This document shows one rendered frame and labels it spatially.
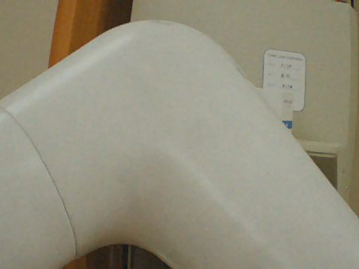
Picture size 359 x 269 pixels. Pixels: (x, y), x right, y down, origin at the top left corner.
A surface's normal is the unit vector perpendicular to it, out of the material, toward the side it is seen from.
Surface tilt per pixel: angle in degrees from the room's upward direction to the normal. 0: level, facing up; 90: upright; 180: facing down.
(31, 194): 77
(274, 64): 90
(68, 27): 90
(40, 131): 54
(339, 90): 90
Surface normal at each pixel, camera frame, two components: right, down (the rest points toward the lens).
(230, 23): -0.30, 0.03
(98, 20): 0.95, 0.09
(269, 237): -0.23, -0.29
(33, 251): 0.70, 0.35
